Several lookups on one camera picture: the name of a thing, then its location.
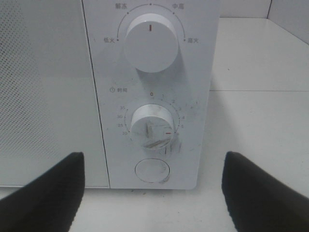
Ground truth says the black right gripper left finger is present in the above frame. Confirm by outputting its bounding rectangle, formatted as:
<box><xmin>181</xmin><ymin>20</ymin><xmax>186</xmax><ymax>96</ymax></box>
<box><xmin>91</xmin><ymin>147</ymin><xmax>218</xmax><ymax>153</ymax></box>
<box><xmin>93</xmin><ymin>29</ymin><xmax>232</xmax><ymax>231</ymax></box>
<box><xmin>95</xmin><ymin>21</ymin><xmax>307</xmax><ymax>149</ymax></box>
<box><xmin>0</xmin><ymin>152</ymin><xmax>84</xmax><ymax>232</ymax></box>

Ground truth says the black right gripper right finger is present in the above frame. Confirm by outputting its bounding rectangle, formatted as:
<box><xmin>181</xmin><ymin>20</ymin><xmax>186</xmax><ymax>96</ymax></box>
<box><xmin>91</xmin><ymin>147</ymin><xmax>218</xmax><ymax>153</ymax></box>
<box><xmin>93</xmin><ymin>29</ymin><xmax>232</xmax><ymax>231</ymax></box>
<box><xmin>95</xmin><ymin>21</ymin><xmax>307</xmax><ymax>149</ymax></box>
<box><xmin>222</xmin><ymin>151</ymin><xmax>309</xmax><ymax>232</ymax></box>

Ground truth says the white microwave door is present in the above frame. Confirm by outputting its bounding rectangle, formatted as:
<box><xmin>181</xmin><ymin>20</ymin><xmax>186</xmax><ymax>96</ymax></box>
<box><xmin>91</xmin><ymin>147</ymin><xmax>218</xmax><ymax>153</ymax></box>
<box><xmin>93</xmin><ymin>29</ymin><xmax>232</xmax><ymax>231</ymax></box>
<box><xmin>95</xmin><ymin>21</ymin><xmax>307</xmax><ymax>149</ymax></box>
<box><xmin>0</xmin><ymin>0</ymin><xmax>109</xmax><ymax>188</ymax></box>

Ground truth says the round white door button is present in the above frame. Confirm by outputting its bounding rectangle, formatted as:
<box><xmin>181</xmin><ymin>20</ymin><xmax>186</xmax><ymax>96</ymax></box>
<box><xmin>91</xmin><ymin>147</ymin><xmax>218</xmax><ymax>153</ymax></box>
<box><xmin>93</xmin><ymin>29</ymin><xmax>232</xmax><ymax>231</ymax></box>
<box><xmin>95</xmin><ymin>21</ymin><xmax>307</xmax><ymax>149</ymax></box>
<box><xmin>135</xmin><ymin>158</ymin><xmax>170</xmax><ymax>183</ymax></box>

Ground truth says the white timer knob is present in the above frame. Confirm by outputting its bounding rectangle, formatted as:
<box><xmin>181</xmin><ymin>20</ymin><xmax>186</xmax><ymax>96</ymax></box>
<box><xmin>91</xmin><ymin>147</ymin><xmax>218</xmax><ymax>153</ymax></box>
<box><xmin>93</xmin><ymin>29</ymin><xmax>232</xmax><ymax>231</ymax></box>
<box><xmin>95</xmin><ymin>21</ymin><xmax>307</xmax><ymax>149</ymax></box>
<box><xmin>130</xmin><ymin>104</ymin><xmax>174</xmax><ymax>150</ymax></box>

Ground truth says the white microwave oven body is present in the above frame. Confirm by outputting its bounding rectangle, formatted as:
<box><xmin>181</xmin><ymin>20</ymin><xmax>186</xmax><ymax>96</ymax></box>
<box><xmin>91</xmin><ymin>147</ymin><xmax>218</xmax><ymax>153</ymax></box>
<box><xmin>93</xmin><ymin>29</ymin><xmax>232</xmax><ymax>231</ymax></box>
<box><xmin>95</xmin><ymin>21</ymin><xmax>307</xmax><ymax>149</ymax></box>
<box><xmin>83</xmin><ymin>0</ymin><xmax>220</xmax><ymax>189</ymax></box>

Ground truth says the upper white power knob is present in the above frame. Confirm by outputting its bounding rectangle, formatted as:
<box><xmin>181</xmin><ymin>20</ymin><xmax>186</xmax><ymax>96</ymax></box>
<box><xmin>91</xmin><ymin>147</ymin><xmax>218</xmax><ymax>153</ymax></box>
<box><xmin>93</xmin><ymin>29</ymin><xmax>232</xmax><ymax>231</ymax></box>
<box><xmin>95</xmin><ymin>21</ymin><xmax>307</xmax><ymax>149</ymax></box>
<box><xmin>124</xmin><ymin>13</ymin><xmax>179</xmax><ymax>73</ymax></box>

